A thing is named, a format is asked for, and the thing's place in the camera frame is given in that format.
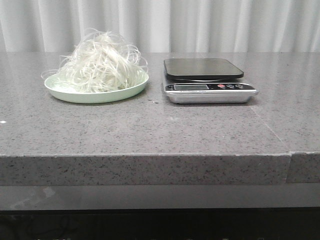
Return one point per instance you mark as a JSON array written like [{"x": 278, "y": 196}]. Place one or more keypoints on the white vermicelli noodle bundle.
[{"x": 101, "y": 62}]

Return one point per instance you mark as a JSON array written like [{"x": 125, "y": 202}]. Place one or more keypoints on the silver black kitchen scale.
[{"x": 205, "y": 81}]

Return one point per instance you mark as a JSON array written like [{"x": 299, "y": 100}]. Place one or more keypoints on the pale green round plate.
[{"x": 68, "y": 94}]

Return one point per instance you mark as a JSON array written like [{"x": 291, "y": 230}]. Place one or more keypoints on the white pleated curtain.
[{"x": 163, "y": 25}]

